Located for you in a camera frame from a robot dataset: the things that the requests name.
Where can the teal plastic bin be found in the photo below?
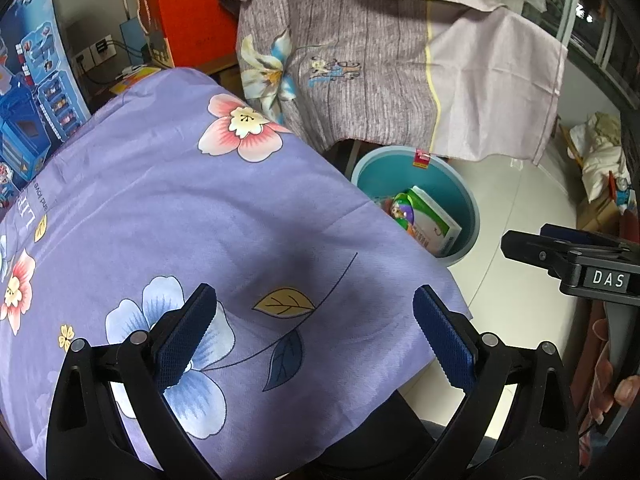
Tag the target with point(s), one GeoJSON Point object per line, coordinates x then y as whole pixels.
{"type": "Point", "coordinates": [380, 175]}

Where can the person's right hand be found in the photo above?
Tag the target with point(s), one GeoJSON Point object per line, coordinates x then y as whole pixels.
{"type": "Point", "coordinates": [629, 392]}

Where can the red tag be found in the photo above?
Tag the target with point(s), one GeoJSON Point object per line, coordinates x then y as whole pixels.
{"type": "Point", "coordinates": [421, 158]}

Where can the small blue box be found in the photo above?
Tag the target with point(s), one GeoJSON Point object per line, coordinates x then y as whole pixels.
{"type": "Point", "coordinates": [132, 35]}

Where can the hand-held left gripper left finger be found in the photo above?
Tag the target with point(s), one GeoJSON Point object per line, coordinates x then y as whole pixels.
{"type": "Point", "coordinates": [185, 340]}

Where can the orange-red gift box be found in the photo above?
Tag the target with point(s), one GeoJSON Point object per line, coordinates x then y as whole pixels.
{"type": "Point", "coordinates": [195, 10]}

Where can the pink red cloth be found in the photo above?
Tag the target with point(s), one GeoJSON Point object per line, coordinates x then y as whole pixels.
{"type": "Point", "coordinates": [597, 360]}

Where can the cardboard box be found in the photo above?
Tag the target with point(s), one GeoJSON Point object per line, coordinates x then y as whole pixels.
{"type": "Point", "coordinates": [595, 212]}

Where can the white green medicine box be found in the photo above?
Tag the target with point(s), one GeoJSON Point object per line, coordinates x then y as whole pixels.
{"type": "Point", "coordinates": [435, 225]}

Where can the grey striped floral cloth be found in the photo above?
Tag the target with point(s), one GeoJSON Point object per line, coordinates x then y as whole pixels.
{"type": "Point", "coordinates": [375, 85]}

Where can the white cloth bundle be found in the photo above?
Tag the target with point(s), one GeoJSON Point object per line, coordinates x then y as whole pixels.
{"type": "Point", "coordinates": [605, 155]}

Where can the colourful printed packet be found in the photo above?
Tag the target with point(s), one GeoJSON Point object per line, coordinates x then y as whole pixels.
{"type": "Point", "coordinates": [402, 210]}

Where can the wall power socket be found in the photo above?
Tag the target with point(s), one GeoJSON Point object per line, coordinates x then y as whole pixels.
{"type": "Point", "coordinates": [97, 50]}

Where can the blue toy box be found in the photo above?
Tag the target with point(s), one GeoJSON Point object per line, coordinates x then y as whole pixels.
{"type": "Point", "coordinates": [30, 110]}

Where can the blue red toy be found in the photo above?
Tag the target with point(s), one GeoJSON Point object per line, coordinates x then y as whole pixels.
{"type": "Point", "coordinates": [620, 190]}

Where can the yellow flat item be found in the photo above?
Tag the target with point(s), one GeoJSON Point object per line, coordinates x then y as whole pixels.
{"type": "Point", "coordinates": [132, 77]}

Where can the dark window frame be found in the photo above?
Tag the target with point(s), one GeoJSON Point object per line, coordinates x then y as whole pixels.
{"type": "Point", "coordinates": [590, 25]}

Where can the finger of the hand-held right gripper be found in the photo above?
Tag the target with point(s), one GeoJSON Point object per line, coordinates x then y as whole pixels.
{"type": "Point", "coordinates": [565, 234]}
{"type": "Point", "coordinates": [530, 249]}

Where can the wooden table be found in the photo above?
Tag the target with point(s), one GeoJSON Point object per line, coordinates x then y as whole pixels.
{"type": "Point", "coordinates": [220, 67]}

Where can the purple floral cloth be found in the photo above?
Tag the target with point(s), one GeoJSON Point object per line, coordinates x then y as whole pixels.
{"type": "Point", "coordinates": [150, 185]}

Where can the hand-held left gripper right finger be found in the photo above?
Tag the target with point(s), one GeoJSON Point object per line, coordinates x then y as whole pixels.
{"type": "Point", "coordinates": [445, 345]}

